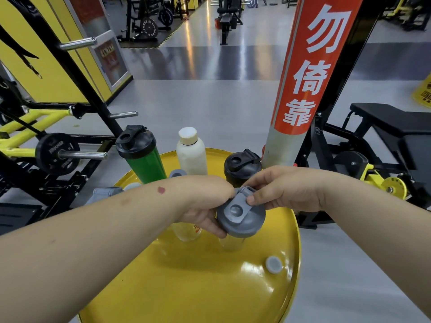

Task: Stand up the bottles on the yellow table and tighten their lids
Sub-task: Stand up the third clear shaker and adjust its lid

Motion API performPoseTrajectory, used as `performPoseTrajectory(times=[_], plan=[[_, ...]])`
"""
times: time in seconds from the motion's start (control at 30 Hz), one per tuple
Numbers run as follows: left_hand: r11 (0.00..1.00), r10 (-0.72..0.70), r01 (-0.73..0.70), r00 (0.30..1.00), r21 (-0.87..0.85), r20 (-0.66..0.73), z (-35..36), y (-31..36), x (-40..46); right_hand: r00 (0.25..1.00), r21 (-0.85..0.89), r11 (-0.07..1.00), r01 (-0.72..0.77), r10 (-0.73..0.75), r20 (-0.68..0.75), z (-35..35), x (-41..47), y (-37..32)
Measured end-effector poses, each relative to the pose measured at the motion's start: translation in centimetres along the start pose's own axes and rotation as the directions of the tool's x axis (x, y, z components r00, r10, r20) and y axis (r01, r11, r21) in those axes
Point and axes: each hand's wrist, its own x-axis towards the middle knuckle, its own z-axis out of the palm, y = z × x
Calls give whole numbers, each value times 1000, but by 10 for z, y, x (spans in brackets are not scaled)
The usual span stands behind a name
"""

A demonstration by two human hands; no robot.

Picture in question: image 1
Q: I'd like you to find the black padded bench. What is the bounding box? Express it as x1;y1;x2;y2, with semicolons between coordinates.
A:
350;102;431;185

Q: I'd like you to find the red and silver pole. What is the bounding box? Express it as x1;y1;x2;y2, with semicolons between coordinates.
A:
262;0;366;169

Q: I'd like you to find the person's left hand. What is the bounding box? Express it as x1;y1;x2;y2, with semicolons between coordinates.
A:
175;175;236;239

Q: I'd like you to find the black bench machine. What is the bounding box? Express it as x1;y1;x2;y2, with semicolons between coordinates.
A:
215;0;243;46

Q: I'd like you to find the black floor platform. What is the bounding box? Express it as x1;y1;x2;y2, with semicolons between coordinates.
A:
0;203;44;234

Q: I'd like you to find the white bottle cream cap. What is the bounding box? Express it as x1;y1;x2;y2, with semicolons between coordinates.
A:
176;127;209;176

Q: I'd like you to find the black plate-loaded machine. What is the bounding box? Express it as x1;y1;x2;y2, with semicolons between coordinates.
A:
118;0;191;43

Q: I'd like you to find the black hanging strap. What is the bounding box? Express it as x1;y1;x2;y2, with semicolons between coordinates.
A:
0;25;44;79

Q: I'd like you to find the green shaker bottle black lid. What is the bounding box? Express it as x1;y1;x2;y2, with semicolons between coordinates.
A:
115;125;168;185

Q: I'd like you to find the person's right forearm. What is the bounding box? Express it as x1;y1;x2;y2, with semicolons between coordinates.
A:
321;178;431;320

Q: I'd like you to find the black and yellow weight machine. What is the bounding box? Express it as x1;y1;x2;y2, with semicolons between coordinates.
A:
0;0;139;219

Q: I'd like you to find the yellow drum with black print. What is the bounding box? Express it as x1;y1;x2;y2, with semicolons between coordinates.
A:
412;73;431;109

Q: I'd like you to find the yellow round table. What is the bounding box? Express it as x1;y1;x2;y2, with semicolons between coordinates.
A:
78;148;301;323

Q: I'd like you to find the white round plug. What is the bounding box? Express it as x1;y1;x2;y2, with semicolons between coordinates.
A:
265;256;283;275

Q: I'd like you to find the framed red poster panel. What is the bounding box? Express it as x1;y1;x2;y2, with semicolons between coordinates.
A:
64;0;133;95

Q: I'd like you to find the black weight plate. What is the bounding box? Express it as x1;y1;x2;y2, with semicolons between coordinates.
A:
35;132;81;176

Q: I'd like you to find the person's left forearm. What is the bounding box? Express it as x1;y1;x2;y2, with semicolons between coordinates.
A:
0;176;184;323

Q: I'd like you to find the person's right hand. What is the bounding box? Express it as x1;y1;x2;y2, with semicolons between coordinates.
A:
242;166;332;213

